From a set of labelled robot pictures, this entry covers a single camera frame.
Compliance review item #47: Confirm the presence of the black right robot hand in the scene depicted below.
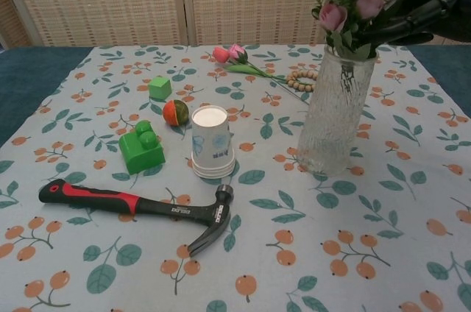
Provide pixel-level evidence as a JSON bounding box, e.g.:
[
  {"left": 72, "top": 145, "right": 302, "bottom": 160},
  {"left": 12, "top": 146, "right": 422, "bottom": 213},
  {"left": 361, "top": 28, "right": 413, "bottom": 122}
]
[{"left": 358, "top": 0, "right": 465, "bottom": 50}]

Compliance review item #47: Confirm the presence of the tall textured glass vase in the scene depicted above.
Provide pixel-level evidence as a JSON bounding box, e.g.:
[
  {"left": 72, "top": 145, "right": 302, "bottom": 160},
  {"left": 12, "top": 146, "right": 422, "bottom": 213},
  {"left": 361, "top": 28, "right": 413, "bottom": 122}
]
[{"left": 296, "top": 43, "right": 380, "bottom": 177}]

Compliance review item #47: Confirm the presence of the small artificial rose stem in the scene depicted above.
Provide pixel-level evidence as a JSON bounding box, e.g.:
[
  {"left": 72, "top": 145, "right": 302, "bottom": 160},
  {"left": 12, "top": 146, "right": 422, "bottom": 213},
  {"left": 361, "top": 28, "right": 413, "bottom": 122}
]
[{"left": 211, "top": 43, "right": 311, "bottom": 106}]

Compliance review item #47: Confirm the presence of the stack of white paper cups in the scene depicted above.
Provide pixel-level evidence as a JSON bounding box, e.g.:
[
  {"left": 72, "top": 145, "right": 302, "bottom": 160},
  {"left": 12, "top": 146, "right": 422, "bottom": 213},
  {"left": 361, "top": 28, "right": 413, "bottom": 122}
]
[{"left": 190, "top": 105, "right": 236, "bottom": 180}]

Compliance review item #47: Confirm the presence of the orange and green ball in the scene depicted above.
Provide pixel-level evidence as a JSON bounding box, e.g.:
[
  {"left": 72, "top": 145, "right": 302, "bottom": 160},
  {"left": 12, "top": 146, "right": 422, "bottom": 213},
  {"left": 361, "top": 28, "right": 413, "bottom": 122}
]
[{"left": 162, "top": 99, "right": 189, "bottom": 128}]

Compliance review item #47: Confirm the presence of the small green cube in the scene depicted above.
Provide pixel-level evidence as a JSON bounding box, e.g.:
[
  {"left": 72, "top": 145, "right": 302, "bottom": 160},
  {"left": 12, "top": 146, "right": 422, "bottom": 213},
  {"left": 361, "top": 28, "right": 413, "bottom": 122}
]
[{"left": 148, "top": 76, "right": 173, "bottom": 99}]

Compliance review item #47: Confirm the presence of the floral patterned tablecloth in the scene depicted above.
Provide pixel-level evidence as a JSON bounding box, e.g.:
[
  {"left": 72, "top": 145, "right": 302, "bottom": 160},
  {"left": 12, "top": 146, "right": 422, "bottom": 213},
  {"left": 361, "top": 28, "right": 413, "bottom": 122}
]
[{"left": 0, "top": 44, "right": 471, "bottom": 312}]

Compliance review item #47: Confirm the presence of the woven folding screen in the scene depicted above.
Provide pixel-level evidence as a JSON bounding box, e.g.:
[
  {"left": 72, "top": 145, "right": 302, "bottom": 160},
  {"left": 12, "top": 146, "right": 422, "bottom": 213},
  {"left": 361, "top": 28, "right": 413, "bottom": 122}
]
[{"left": 0, "top": 0, "right": 471, "bottom": 49}]

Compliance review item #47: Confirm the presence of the green toy building brick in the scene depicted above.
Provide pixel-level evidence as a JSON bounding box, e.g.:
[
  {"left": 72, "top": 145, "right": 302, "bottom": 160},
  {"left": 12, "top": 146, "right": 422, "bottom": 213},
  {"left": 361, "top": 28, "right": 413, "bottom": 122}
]
[{"left": 118, "top": 120, "right": 166, "bottom": 174}]

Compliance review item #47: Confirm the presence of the red and black claw hammer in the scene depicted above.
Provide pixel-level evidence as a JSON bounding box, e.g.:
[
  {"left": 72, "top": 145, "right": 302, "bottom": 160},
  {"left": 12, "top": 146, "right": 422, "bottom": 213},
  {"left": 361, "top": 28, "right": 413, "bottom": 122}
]
[{"left": 38, "top": 178, "right": 236, "bottom": 258}]

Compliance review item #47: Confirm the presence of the wooden bead bracelet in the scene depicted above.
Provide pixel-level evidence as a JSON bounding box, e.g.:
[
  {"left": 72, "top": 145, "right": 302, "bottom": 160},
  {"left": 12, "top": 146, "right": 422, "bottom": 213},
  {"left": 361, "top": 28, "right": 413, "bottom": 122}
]
[{"left": 286, "top": 71, "right": 319, "bottom": 93}]

